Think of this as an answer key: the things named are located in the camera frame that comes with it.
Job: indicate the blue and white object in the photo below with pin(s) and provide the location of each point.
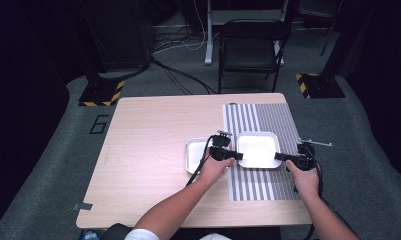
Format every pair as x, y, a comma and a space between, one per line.
88, 235

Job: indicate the black cabinet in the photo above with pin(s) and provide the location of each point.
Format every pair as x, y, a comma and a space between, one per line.
124, 33

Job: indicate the black stand with striped base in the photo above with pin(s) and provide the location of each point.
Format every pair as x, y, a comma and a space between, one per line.
101, 91
321, 85

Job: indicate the person's right hand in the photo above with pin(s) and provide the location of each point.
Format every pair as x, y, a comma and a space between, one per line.
304, 183

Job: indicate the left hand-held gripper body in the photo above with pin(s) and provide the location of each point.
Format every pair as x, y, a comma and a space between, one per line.
221, 153

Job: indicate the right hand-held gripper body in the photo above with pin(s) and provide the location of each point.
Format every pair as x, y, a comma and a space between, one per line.
304, 161

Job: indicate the grey striped placemat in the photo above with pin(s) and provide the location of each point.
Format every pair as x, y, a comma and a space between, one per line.
274, 116

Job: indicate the black tape floor marking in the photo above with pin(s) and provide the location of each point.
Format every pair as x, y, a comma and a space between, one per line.
99, 125

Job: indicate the white desk frame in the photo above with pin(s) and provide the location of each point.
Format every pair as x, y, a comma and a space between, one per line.
208, 33

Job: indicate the person's white sleeve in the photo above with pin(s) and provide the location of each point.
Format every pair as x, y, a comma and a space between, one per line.
141, 235

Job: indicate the grey tape strip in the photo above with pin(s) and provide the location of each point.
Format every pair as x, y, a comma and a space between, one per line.
83, 206

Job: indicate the white square plate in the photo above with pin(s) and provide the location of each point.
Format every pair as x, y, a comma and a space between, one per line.
195, 154
258, 150

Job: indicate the black folding chair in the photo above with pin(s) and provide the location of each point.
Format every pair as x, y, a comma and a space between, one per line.
251, 50

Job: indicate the person's left hand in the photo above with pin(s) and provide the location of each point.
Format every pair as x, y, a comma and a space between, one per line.
213, 171

